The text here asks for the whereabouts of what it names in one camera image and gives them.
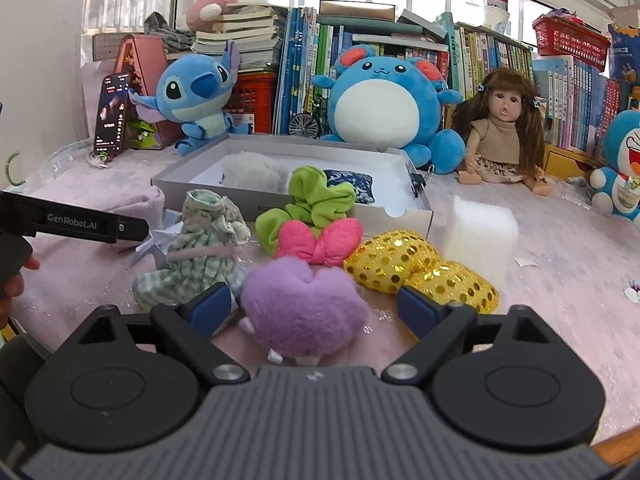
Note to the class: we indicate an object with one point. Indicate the smartphone with lit screen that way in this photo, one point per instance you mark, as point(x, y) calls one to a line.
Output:
point(112, 115)

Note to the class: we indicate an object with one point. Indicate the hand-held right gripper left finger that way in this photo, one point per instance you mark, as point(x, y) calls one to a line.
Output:
point(212, 310)

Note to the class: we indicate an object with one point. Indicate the round blue mouse plush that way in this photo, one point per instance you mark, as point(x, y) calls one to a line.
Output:
point(380, 110)

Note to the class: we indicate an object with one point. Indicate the pale pink towel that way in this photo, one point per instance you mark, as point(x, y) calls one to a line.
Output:
point(149, 206)

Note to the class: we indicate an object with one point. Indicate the flat brown box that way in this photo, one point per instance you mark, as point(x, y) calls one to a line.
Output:
point(355, 8)

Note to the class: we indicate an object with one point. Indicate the red plastic crate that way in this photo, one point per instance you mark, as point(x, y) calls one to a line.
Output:
point(255, 95)

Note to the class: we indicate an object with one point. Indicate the pink house-shaped bag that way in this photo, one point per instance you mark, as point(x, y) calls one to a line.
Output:
point(145, 55)

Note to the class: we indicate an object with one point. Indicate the white fluffy plush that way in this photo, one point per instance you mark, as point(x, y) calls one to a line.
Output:
point(250, 175)

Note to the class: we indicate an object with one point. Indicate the blue patterned cloth pouch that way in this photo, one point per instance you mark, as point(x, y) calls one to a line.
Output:
point(357, 185)

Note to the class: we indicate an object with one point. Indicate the white foam block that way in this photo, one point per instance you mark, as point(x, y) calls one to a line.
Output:
point(480, 240)

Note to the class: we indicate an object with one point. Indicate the miniature bicycle model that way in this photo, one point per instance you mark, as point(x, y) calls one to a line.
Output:
point(302, 125)

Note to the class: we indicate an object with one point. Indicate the stack of lying books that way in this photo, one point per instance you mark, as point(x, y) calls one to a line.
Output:
point(240, 40)

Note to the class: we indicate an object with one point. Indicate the blue alien plush toy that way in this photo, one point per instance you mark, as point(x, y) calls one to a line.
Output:
point(190, 90)

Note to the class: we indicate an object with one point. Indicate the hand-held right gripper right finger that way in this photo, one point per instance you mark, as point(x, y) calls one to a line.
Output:
point(417, 310)

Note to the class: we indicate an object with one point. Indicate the pink mushroom plush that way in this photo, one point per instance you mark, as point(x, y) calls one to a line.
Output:
point(210, 5)

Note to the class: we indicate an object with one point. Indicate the person's left hand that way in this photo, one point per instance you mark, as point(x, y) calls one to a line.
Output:
point(32, 263)

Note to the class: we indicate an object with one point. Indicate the gold sequin pouch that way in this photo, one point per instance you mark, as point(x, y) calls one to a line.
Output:
point(395, 260)

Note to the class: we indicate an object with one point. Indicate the grey cardboard box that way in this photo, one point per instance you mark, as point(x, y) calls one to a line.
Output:
point(400, 222)

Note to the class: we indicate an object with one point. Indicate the purple white paper scrap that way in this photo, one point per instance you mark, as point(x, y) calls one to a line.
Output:
point(632, 291)

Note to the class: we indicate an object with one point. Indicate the black binder clip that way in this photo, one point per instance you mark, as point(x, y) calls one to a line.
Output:
point(417, 185)

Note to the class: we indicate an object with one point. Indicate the small wooden drawer box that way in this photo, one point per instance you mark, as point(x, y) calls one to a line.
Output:
point(560, 160)

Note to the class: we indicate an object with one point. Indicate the light blue tissue packet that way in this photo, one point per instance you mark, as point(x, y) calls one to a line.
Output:
point(155, 249)

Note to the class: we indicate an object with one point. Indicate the blue printed bag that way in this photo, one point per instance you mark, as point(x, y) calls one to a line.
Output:
point(625, 55)

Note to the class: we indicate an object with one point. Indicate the brown-haired baby doll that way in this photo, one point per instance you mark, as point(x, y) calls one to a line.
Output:
point(500, 105)

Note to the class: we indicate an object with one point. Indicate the grey crumpled cloth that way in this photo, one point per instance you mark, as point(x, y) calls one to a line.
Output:
point(165, 30)

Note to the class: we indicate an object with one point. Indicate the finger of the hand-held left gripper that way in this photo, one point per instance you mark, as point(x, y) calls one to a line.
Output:
point(131, 230)

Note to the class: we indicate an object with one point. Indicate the pink cloth bow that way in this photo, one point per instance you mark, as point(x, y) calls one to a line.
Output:
point(310, 245)

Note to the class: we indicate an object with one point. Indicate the green cloth scrunchie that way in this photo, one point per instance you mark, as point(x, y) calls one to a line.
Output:
point(315, 195)

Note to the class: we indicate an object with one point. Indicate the row of upright books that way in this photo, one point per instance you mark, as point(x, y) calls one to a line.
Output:
point(310, 60)

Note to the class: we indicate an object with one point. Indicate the purple plush heart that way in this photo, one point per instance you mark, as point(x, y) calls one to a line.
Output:
point(300, 305)

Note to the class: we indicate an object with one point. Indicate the blue cat plush toy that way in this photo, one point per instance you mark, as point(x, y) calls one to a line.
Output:
point(620, 160)

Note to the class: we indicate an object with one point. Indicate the red plastic basket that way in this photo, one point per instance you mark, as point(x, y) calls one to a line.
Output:
point(570, 42)

